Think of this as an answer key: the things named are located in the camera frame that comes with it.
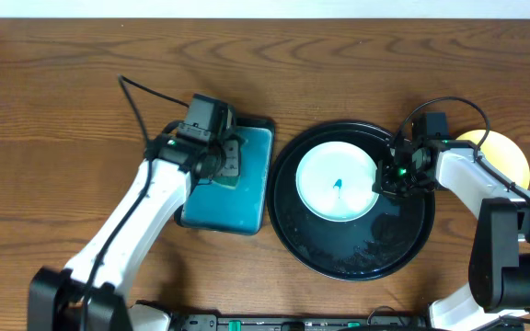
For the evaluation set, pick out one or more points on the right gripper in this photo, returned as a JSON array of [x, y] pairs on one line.
[[384, 185]]

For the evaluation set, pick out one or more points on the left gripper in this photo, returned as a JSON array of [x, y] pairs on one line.
[[231, 158]]

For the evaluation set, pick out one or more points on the light blue plate top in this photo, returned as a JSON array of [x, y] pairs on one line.
[[335, 181]]

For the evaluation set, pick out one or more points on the yellow plate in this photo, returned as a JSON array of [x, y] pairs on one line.
[[507, 157]]

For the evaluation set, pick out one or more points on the green yellow sponge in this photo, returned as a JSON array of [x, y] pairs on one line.
[[227, 182]]

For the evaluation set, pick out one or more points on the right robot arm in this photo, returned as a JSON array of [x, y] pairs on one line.
[[498, 288]]

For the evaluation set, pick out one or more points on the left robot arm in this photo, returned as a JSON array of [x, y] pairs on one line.
[[90, 292]]

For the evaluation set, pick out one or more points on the rectangular tray with blue water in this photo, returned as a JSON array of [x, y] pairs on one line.
[[240, 210]]

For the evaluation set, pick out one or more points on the round black tray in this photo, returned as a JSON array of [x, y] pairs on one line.
[[373, 246]]

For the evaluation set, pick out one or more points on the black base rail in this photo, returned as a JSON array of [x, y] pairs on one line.
[[212, 322]]

